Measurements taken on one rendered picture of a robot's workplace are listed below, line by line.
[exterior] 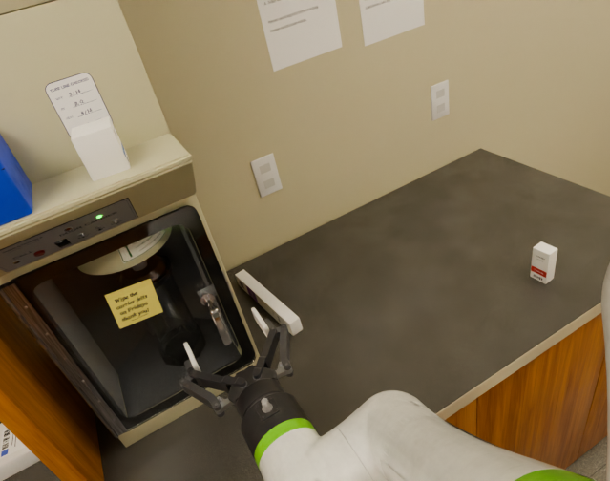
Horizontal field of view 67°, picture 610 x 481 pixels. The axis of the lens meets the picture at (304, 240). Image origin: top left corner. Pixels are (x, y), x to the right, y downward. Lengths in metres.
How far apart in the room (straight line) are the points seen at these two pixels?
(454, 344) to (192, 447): 0.58
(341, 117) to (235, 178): 0.36
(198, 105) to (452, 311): 0.78
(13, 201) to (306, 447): 0.47
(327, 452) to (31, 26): 0.64
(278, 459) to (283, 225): 0.88
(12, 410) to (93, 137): 0.43
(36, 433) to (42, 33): 0.58
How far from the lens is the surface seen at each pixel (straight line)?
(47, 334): 0.85
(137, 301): 0.84
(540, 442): 1.55
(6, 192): 0.64
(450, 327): 1.07
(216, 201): 1.29
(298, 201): 1.40
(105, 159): 0.65
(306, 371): 1.03
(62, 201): 0.64
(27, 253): 0.72
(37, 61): 0.71
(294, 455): 0.64
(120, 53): 0.71
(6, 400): 0.83
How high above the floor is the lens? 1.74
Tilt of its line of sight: 35 degrees down
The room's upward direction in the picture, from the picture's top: 14 degrees counter-clockwise
